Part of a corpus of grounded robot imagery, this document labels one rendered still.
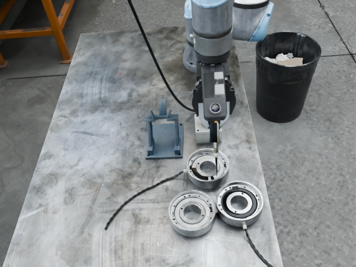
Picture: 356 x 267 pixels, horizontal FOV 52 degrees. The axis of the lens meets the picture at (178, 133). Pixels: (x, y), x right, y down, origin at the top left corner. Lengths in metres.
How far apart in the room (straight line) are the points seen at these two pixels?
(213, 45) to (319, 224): 1.29
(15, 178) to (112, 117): 1.19
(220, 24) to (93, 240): 0.54
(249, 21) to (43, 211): 0.76
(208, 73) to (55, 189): 0.50
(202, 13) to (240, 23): 0.46
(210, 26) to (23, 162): 1.75
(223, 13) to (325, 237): 1.33
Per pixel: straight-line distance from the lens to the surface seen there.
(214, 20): 0.67
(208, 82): 0.73
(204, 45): 0.70
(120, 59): 1.35
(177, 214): 0.84
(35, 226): 0.94
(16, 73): 3.00
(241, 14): 1.12
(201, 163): 0.91
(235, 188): 0.87
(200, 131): 0.97
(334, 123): 2.29
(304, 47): 2.20
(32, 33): 2.88
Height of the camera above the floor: 1.54
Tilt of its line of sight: 46 degrees down
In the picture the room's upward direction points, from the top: 7 degrees counter-clockwise
